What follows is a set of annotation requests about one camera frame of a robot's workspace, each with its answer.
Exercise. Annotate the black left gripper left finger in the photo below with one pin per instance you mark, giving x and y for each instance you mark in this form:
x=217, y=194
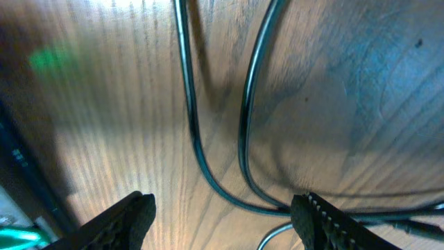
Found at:
x=122, y=226

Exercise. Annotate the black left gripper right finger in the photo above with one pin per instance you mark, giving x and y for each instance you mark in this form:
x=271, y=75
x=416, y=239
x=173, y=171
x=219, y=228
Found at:
x=320, y=225

